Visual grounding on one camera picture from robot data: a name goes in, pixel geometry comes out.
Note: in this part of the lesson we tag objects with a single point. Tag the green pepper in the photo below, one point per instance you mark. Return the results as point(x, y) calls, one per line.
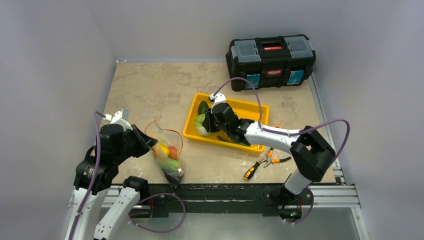
point(167, 165)

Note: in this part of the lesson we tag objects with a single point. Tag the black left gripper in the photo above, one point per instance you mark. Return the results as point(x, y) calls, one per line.
point(144, 145)

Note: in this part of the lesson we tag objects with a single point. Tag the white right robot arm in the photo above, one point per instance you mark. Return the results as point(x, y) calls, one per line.
point(311, 153)

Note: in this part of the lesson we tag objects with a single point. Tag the yellow black screwdriver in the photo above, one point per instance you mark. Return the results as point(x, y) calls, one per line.
point(251, 171)

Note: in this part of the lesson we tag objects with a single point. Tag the black metal base frame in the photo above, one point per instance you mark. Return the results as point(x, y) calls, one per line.
point(245, 198)

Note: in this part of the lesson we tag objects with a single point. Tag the green cabbage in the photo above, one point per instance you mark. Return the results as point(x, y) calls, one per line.
point(202, 131)

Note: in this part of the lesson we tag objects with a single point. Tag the yellow plastic tray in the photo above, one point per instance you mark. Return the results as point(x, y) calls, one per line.
point(243, 109)

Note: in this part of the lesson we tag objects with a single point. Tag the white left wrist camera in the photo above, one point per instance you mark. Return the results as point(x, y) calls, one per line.
point(120, 118)

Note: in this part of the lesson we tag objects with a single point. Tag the purple eggplant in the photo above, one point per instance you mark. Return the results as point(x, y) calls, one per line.
point(174, 179)

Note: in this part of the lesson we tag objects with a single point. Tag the dark green avocado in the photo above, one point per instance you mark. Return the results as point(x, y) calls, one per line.
point(202, 107)

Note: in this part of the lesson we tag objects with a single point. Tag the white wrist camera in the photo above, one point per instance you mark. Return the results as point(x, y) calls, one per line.
point(120, 118)
point(217, 98)

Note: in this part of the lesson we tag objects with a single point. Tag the red peach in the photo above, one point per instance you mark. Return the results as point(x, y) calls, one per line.
point(173, 152)

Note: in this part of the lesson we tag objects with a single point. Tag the orange handled pliers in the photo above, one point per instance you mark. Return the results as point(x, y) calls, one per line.
point(268, 158)

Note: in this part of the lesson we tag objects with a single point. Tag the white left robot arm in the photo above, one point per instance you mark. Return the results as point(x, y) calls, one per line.
point(114, 144)

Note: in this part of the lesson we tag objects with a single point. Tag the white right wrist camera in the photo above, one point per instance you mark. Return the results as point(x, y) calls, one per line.
point(217, 98)

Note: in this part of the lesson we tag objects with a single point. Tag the clear orange zip bag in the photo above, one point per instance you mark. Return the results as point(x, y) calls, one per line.
point(168, 137)

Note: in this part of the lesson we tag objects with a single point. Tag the yellow banana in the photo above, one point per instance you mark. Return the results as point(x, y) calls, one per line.
point(164, 149)

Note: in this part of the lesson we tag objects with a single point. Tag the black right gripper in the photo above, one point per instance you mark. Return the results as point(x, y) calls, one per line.
point(210, 122)

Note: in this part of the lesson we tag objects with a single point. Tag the black plastic toolbox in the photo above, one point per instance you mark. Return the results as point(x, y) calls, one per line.
point(266, 62)

